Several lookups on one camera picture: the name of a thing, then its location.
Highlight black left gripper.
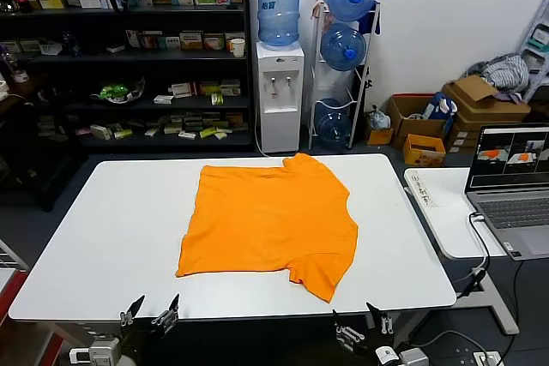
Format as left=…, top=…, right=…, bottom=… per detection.
left=119, top=294, right=180, bottom=357

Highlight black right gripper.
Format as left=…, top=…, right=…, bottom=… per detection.
left=332, top=301, right=402, bottom=357

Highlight orange t-shirt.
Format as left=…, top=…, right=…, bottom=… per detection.
left=174, top=152, right=359, bottom=303

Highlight grey striped clothes pile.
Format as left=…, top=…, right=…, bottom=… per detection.
left=465, top=52, right=531, bottom=105

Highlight white power strip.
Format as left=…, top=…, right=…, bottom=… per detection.
left=471, top=351, right=503, bottom=366

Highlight white side table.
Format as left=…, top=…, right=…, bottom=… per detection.
left=402, top=166, right=520, bottom=335

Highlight handwritten paper label strip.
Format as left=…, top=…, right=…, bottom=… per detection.
left=409, top=171, right=437, bottom=208

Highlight grey metal cart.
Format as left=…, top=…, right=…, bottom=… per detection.
left=0, top=238, right=30, bottom=294

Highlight small orange cardboard box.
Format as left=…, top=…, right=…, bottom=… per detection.
left=402, top=133, right=447, bottom=166

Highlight white green carton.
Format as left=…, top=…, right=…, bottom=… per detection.
left=89, top=124, right=113, bottom=141

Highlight small yellow cardboard box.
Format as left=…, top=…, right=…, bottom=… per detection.
left=365, top=125, right=395, bottom=147

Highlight grey laptop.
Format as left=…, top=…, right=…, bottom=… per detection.
left=464, top=123, right=549, bottom=261

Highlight open brown cardboard box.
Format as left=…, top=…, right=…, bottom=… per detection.
left=387, top=93, right=447, bottom=148

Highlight stacked brown yellow boxes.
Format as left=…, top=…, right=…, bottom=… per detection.
left=225, top=112, right=249, bottom=132

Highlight grey plastic bag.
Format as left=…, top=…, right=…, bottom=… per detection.
left=366, top=106, right=392, bottom=131

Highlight stacked labelled cardboard boxes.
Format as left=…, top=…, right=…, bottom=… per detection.
left=445, top=119, right=484, bottom=155

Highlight white water dispenser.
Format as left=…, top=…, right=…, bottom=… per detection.
left=256, top=41, right=305, bottom=154

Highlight black white bowl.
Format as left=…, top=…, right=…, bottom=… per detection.
left=90, top=77, right=147, bottom=105

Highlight green snack packets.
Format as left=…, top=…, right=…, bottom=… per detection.
left=99, top=82, right=132, bottom=101

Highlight white red striped box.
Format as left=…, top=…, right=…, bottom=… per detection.
left=169, top=81, right=196, bottom=98

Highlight blue white package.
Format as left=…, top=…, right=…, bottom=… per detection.
left=424, top=91, right=458, bottom=135

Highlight large cardboard box with flap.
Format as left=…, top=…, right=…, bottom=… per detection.
left=441, top=74, right=532, bottom=127

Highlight black metal shelving unit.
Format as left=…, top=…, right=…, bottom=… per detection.
left=0, top=0, right=254, bottom=153

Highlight orange picture medicine box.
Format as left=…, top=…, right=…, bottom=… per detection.
left=140, top=31, right=164, bottom=49

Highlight orange framed medicine box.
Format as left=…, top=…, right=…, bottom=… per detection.
left=178, top=30, right=204, bottom=51

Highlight dark blue bottle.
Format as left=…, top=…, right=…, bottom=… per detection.
left=61, top=31, right=81, bottom=57

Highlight beige brown medicine box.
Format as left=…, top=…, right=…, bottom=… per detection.
left=223, top=32, right=245, bottom=51

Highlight white plastic tray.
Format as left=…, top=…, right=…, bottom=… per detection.
left=38, top=39, right=62, bottom=56

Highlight clear plastic bottle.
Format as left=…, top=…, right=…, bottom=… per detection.
left=0, top=51, right=16, bottom=79

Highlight blue water jug with label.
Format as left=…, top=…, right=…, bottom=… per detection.
left=256, top=0, right=303, bottom=51

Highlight grey storage rack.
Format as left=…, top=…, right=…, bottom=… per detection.
left=516, top=0, right=549, bottom=101

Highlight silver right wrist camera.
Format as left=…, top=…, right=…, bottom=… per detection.
left=376, top=345, right=430, bottom=366

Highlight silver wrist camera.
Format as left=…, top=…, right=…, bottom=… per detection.
left=69, top=337, right=123, bottom=366
left=376, top=345, right=430, bottom=366

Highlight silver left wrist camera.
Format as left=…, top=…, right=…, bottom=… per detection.
left=69, top=337, right=123, bottom=366

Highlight black plug with cable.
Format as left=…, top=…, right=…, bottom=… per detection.
left=455, top=268, right=488, bottom=298

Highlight black laptop power cable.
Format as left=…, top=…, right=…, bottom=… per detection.
left=499, top=259, right=529, bottom=366

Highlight white laptop cable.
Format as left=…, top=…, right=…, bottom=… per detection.
left=468, top=211, right=490, bottom=275

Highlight white dispenser power cable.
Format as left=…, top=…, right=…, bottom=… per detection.
left=255, top=99, right=275, bottom=158

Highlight white wire jug rack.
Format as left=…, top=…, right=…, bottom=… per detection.
left=307, top=0, right=382, bottom=151

